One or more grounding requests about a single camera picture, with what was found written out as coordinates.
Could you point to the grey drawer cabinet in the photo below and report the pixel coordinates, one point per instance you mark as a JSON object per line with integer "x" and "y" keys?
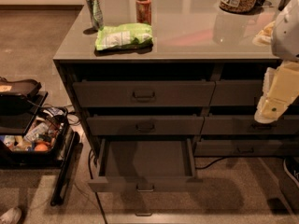
{"x": 193, "y": 40}

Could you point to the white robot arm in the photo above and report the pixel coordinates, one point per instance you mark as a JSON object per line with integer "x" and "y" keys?
{"x": 284, "y": 40}

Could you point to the orange fruit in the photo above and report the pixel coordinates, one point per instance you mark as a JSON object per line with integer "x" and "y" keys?
{"x": 41, "y": 147}

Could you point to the white shoe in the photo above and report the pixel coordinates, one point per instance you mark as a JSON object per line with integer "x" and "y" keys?
{"x": 11, "y": 216}

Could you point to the green soda can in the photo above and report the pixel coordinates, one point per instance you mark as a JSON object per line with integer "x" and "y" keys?
{"x": 96, "y": 14}

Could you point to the black case lid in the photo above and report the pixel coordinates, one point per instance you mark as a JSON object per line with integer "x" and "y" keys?
{"x": 20, "y": 90}

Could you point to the red soda can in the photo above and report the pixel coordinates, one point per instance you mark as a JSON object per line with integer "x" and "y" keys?
{"x": 143, "y": 11}

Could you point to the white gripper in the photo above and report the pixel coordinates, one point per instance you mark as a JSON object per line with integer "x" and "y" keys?
{"x": 287, "y": 37}

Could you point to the black floor bar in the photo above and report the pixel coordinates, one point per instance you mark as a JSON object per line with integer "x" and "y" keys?
{"x": 64, "y": 176}

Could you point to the black bin of groceries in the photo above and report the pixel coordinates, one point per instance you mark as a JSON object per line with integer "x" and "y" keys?
{"x": 49, "y": 128}

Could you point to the black sneaker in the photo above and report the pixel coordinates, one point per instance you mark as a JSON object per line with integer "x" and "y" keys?
{"x": 291, "y": 167}

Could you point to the green chip bag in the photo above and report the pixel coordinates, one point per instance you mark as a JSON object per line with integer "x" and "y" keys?
{"x": 124, "y": 36}

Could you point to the drawer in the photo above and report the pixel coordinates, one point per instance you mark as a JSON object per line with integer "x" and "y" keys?
{"x": 246, "y": 148}
{"x": 145, "y": 125}
{"x": 143, "y": 93}
{"x": 237, "y": 92}
{"x": 145, "y": 166}
{"x": 245, "y": 124}

